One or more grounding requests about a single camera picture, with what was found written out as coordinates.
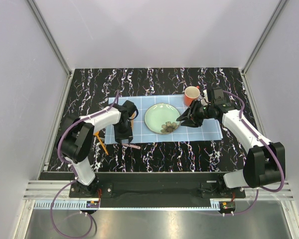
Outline left control board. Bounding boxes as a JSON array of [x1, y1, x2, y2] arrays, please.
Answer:
[[86, 201, 100, 208]]

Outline right aluminium frame post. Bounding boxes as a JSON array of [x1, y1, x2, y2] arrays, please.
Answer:
[[241, 0, 289, 75]]

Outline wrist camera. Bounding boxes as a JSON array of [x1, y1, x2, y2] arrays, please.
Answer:
[[123, 100, 139, 120], [200, 88, 228, 107]]

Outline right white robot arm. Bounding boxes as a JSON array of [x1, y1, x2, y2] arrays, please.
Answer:
[[177, 100, 285, 198]]

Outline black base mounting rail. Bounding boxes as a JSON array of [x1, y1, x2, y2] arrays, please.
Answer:
[[69, 172, 246, 210]]

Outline green floral plate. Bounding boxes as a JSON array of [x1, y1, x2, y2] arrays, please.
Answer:
[[144, 103, 180, 134]]

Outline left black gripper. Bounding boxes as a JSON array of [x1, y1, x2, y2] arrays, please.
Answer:
[[114, 120, 133, 145]]

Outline orange plastic spoon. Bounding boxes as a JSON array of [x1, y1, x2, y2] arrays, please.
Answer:
[[94, 131, 109, 155]]

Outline control board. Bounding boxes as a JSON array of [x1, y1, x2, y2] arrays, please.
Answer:
[[221, 201, 236, 210], [86, 201, 100, 208]]

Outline right control board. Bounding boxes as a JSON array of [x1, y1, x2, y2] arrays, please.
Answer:
[[221, 201, 236, 210]]

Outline aluminium frame post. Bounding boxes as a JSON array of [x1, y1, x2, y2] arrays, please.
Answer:
[[241, 0, 289, 75], [26, 0, 72, 76]]

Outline orange mug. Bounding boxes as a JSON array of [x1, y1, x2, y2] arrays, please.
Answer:
[[184, 86, 200, 106]]

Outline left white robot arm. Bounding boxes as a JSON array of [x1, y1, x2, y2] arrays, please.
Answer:
[[56, 100, 139, 197]]

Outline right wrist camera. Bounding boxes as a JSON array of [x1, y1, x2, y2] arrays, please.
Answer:
[[200, 88, 228, 107]]

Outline pink handled knife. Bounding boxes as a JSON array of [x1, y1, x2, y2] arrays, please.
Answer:
[[122, 143, 141, 149]]

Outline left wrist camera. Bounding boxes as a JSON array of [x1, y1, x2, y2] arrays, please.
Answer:
[[123, 100, 139, 120]]

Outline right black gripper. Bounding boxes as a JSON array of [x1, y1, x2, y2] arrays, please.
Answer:
[[176, 100, 214, 128]]

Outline front aluminium rail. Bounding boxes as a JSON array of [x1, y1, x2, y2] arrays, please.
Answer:
[[22, 180, 295, 202]]

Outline left aluminium frame post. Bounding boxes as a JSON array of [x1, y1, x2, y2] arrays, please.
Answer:
[[26, 0, 72, 76]]

